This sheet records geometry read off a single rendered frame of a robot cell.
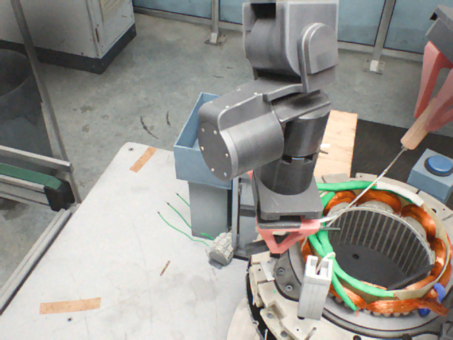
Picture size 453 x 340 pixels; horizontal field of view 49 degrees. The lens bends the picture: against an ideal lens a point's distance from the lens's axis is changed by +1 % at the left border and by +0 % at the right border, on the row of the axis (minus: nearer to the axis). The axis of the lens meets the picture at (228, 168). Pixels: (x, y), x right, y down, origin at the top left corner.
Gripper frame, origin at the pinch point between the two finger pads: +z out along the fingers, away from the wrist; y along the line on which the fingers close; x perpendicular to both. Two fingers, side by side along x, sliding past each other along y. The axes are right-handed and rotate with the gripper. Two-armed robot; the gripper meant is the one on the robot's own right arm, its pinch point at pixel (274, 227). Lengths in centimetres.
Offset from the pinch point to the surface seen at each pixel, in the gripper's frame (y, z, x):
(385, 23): -206, 82, 105
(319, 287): 8.4, 0.2, 4.0
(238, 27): -238, 105, 28
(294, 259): 0.2, 6.6, 3.6
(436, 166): -21.2, 10.8, 33.6
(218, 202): -27.3, 26.6, -3.4
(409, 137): 0.4, -15.0, 12.0
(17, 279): -27, 51, -47
